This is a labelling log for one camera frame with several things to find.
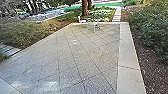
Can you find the white outdoor chair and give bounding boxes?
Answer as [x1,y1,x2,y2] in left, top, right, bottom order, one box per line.
[77,15,87,24]

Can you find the large outdoor tree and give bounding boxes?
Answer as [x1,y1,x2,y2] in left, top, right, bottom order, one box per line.
[80,0,94,17]

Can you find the outdoor table and chairs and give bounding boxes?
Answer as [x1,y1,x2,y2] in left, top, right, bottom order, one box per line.
[0,9,116,51]

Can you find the green outdoor shrub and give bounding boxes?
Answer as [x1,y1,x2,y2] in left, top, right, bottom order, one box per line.
[128,1,168,63]

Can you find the stone garden steps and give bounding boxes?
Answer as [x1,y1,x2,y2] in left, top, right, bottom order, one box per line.
[0,43,23,58]

